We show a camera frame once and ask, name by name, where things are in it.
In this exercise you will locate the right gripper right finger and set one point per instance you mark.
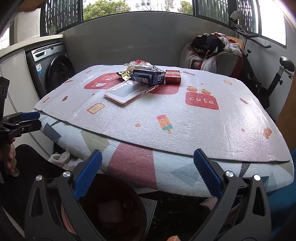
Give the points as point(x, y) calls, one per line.
point(242, 211)

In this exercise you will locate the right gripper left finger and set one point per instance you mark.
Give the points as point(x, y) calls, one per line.
point(39, 223)

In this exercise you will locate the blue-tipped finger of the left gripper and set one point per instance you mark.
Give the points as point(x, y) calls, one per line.
point(21, 116)

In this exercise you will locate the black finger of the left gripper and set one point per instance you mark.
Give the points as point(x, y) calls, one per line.
point(28, 126)

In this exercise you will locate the pink transparent case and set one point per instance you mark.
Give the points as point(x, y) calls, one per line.
point(127, 91)

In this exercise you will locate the gold foil wrapper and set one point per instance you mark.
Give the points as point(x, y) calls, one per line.
point(125, 75)

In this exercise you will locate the clear plastic wrapper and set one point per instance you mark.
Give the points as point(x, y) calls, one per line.
point(140, 65)

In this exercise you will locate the blue cardboard box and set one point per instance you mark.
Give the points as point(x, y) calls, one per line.
point(150, 77)

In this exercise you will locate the red cigarette box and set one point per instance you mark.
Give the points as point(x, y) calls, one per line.
point(172, 77)

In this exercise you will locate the round trash bin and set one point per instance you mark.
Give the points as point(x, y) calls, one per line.
point(114, 209)

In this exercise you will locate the person's left hand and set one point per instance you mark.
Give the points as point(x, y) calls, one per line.
point(8, 160)

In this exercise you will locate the white slipper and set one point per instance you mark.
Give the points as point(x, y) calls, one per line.
point(60, 159)

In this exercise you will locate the grey washing machine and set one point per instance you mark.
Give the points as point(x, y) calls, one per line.
point(49, 67)

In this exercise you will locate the white perforated air purifier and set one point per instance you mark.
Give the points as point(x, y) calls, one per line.
point(26, 25)

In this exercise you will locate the geometric pattern folded mat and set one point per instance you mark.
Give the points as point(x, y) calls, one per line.
point(162, 171)

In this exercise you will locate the white cartoon foam mat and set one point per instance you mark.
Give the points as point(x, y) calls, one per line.
point(207, 111)

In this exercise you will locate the black exercise bike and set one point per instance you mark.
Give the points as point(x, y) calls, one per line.
point(266, 33)

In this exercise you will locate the chair piled with clothes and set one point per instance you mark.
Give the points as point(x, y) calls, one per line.
point(215, 53)

